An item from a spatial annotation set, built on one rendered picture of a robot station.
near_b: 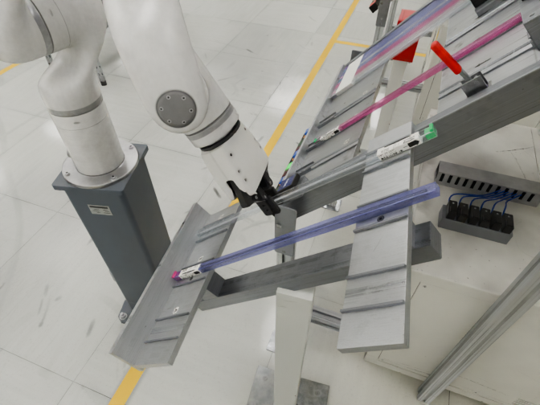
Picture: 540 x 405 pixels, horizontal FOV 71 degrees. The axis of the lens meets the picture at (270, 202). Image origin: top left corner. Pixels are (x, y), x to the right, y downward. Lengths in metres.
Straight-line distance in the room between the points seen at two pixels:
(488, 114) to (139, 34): 0.49
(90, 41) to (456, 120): 0.70
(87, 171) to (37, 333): 0.84
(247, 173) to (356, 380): 1.01
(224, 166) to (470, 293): 0.65
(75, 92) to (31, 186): 1.42
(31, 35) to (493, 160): 1.19
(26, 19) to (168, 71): 0.42
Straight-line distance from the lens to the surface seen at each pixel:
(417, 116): 2.36
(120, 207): 1.06
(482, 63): 0.76
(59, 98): 0.92
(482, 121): 0.66
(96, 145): 0.98
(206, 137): 0.55
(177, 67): 0.45
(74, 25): 0.88
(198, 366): 1.46
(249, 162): 0.60
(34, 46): 0.86
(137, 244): 1.17
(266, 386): 1.40
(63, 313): 1.71
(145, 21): 0.46
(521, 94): 0.65
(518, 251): 1.08
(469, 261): 1.00
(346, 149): 0.83
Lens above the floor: 1.35
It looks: 47 degrees down
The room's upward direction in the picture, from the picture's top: straight up
